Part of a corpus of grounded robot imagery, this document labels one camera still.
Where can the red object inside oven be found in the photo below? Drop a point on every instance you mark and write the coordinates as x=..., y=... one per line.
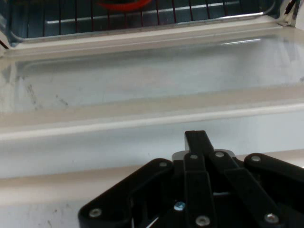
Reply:
x=123, y=4

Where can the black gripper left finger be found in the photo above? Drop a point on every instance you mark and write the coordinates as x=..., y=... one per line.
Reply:
x=142, y=204

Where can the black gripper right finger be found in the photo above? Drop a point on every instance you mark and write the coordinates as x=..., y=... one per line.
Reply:
x=251, y=190

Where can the cream glass oven door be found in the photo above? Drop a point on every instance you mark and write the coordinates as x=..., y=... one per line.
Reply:
x=142, y=78

